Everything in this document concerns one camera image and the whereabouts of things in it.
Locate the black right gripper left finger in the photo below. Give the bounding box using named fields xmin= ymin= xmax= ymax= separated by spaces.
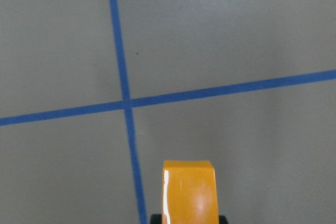
xmin=150 ymin=214 xmax=162 ymax=224

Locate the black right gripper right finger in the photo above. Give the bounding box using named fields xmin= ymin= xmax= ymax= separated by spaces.
xmin=219 ymin=215 xmax=228 ymax=224

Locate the orange trapezoid block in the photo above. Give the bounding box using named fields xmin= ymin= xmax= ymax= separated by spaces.
xmin=161 ymin=160 xmax=219 ymax=223

